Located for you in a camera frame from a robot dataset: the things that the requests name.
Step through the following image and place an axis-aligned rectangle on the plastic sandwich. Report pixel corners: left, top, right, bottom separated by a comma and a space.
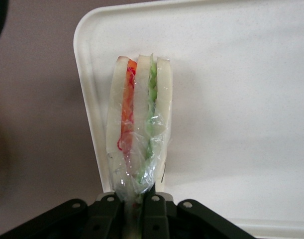
105, 53, 174, 239

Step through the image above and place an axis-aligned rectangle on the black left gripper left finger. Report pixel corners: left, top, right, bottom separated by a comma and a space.
0, 193, 125, 239

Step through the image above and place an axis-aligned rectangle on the white plastic tray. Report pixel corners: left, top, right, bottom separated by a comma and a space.
72, 0, 304, 238

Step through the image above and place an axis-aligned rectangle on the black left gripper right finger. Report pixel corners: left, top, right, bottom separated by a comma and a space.
141, 190, 257, 239

